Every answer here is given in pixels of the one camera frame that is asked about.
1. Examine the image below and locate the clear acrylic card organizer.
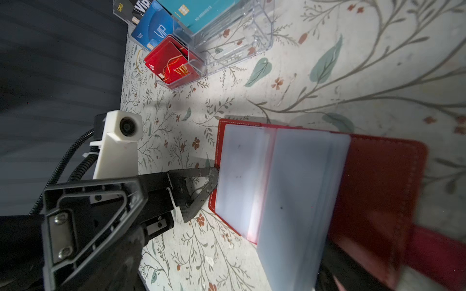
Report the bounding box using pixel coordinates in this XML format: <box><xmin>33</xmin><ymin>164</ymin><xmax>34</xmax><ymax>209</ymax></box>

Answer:
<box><xmin>128</xmin><ymin>1</ymin><xmax>274</xmax><ymax>90</ymax></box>

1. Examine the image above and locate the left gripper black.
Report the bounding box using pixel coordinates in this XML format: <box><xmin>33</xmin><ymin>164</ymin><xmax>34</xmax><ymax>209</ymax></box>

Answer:
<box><xmin>1</xmin><ymin>167</ymin><xmax>219</xmax><ymax>291</ymax></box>

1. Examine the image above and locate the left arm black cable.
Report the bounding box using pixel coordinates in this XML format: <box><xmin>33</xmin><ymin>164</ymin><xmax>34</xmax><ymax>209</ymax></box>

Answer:
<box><xmin>28</xmin><ymin>128</ymin><xmax>99</xmax><ymax>215</ymax></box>

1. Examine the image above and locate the red leather card holder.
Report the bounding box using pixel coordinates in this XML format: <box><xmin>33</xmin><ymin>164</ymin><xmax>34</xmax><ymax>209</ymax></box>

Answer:
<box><xmin>209</xmin><ymin>119</ymin><xmax>466</xmax><ymax>291</ymax></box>

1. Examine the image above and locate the black card in organizer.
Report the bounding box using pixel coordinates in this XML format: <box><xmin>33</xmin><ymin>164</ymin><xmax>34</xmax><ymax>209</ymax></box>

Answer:
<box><xmin>113</xmin><ymin>0</ymin><xmax>152</xmax><ymax>25</ymax></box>

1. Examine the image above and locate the blue card in organizer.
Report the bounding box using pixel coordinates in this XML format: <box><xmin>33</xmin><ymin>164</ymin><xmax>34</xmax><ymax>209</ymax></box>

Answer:
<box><xmin>131</xmin><ymin>1</ymin><xmax>181</xmax><ymax>52</ymax></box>

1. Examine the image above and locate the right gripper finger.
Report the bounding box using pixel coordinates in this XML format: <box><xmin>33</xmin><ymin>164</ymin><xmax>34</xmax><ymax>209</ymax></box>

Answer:
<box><xmin>316</xmin><ymin>240</ymin><xmax>391</xmax><ymax>291</ymax></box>

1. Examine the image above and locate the red card in organizer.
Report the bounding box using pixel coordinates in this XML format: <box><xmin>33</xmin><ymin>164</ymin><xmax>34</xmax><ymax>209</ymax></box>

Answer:
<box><xmin>144</xmin><ymin>35</ymin><xmax>203</xmax><ymax>89</ymax></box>

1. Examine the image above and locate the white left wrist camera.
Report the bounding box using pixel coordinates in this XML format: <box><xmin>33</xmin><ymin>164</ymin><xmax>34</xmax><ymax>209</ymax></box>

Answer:
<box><xmin>90</xmin><ymin>110</ymin><xmax>143</xmax><ymax>179</ymax></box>

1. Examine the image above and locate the teal card in organizer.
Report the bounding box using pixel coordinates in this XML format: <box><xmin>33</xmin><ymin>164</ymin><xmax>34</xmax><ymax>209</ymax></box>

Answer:
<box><xmin>158</xmin><ymin>0</ymin><xmax>239</xmax><ymax>34</ymax></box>

